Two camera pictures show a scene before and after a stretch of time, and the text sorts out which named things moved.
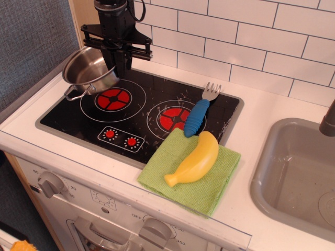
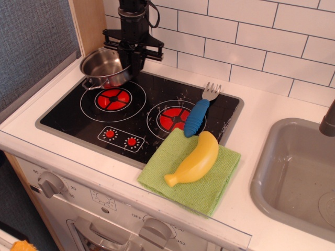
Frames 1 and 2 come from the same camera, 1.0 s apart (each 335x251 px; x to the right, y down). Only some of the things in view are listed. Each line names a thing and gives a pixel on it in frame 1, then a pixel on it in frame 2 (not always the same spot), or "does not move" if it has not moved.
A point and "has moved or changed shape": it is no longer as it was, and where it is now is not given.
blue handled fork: [200, 109] does not move
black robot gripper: [118, 30] → [134, 40]
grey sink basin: [292, 174] does not move
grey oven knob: [155, 233] does not move
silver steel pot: [87, 67] has moved or changed shape
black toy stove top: [126, 120] does not move
